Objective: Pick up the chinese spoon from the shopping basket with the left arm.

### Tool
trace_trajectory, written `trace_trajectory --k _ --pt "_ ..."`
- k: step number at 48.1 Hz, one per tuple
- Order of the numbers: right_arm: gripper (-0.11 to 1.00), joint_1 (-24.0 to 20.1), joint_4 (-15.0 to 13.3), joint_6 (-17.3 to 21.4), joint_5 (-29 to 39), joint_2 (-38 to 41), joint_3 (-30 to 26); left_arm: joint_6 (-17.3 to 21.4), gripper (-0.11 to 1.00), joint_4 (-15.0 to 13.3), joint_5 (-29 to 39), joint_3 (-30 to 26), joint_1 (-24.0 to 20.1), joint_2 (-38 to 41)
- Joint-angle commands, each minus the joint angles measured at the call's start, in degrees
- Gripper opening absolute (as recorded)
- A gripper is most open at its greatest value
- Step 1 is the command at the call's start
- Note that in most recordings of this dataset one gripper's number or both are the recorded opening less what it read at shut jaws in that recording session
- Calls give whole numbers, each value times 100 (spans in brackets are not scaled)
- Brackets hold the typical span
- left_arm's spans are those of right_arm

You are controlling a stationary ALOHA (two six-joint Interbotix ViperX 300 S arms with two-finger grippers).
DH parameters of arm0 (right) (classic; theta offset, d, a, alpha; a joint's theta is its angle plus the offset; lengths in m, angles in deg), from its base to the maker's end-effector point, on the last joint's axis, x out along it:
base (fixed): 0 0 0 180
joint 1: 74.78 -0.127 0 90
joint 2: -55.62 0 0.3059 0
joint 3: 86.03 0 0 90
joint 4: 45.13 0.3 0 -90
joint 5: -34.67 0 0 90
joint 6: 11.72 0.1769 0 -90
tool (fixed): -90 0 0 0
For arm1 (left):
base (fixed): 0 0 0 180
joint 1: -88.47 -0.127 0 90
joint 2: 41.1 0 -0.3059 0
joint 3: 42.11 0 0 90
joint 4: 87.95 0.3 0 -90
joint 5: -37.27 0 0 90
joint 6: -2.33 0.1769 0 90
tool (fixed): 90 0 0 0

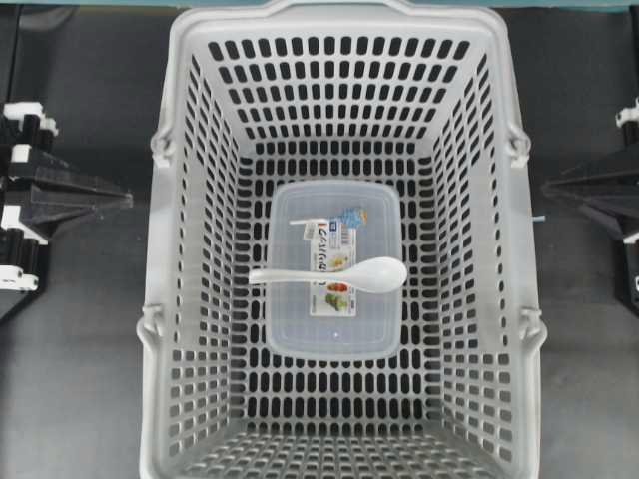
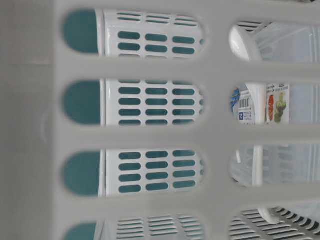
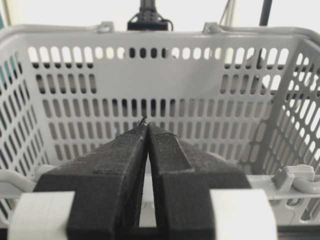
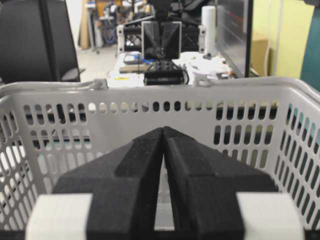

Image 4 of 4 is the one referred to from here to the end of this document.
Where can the white plastic shopping basket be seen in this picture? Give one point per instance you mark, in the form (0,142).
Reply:
(49,128)

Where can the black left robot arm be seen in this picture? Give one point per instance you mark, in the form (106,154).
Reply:
(115,196)

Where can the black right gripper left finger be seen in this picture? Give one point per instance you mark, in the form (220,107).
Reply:
(113,197)

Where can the dark monitor screen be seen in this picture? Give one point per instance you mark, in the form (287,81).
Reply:
(234,24)

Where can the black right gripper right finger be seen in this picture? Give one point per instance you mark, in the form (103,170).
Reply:
(219,198)

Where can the cardboard box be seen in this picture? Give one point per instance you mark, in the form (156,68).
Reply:
(259,44)

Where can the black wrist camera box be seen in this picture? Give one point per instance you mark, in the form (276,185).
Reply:
(165,72)

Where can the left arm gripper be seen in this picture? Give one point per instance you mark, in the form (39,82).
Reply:
(168,30)

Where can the black office chair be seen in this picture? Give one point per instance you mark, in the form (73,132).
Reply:
(36,42)

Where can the white paper roll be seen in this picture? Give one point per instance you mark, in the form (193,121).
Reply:
(208,20)

